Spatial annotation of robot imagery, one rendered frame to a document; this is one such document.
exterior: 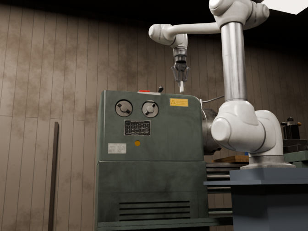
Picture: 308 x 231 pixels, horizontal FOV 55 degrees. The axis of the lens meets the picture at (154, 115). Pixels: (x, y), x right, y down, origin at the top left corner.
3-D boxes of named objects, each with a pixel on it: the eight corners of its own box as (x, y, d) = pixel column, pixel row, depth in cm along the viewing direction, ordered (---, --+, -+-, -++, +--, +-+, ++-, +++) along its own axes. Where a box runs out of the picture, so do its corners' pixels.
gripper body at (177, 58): (175, 54, 192) (176, 68, 190) (188, 55, 194) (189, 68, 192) (172, 59, 199) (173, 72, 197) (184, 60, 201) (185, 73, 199)
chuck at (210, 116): (210, 147, 180) (203, 100, 192) (193, 160, 208) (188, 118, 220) (223, 147, 182) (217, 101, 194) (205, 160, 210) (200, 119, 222)
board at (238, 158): (235, 162, 181) (234, 155, 182) (211, 165, 216) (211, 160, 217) (279, 162, 188) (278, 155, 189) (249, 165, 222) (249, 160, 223)
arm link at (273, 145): (291, 156, 139) (285, 110, 144) (268, 154, 129) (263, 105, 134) (261, 158, 152) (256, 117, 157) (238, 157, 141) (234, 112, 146)
